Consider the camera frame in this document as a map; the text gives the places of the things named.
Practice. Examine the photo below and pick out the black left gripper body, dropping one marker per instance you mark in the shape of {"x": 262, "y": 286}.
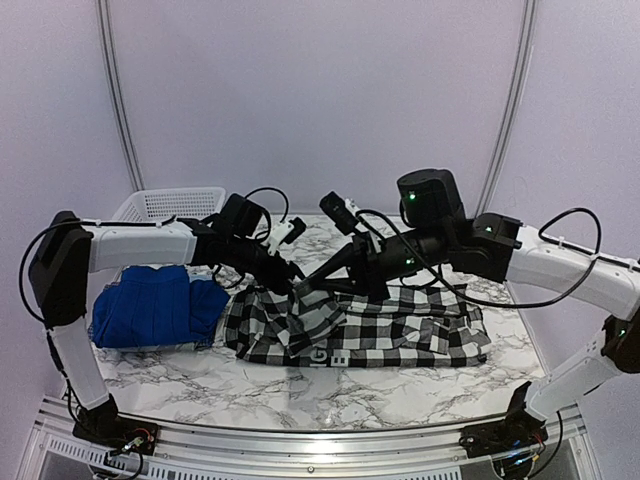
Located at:
{"x": 238, "y": 258}

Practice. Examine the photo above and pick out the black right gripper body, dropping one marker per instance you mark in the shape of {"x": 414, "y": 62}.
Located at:
{"x": 377, "y": 280}

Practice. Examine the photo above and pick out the black white checkered cloth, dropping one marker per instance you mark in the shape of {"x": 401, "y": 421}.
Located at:
{"x": 415, "y": 327}

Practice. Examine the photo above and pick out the blue pleated skirt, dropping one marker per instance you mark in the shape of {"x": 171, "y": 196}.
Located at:
{"x": 155, "y": 310}

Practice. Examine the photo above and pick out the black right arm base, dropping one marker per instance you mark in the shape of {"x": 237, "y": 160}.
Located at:
{"x": 516, "y": 430}

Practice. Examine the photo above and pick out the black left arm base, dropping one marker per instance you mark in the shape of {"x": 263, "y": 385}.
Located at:
{"x": 105, "y": 426}

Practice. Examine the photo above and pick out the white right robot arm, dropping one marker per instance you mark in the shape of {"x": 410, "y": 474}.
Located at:
{"x": 499, "y": 248}

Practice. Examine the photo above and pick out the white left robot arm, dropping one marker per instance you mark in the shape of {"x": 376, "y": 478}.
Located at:
{"x": 61, "y": 258}

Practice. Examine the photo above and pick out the white plastic laundry basket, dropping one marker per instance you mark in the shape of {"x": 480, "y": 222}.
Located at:
{"x": 158, "y": 204}

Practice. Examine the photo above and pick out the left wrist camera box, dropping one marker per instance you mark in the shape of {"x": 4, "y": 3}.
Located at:
{"x": 242, "y": 219}

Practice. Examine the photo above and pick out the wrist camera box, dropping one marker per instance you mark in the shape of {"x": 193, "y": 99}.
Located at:
{"x": 242, "y": 219}
{"x": 428, "y": 197}

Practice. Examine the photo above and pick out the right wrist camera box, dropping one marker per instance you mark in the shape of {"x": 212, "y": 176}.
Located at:
{"x": 428, "y": 197}

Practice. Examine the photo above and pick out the aluminium front frame rail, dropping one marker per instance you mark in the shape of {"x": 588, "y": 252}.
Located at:
{"x": 192, "y": 451}

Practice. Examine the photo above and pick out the right aluminium wall post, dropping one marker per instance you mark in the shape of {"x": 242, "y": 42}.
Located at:
{"x": 513, "y": 101}

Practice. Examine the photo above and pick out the aluminium wall post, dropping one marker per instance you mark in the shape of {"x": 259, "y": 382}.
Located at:
{"x": 116, "y": 95}
{"x": 513, "y": 101}

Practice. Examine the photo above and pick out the left aluminium wall post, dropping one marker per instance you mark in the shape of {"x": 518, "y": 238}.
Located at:
{"x": 116, "y": 95}

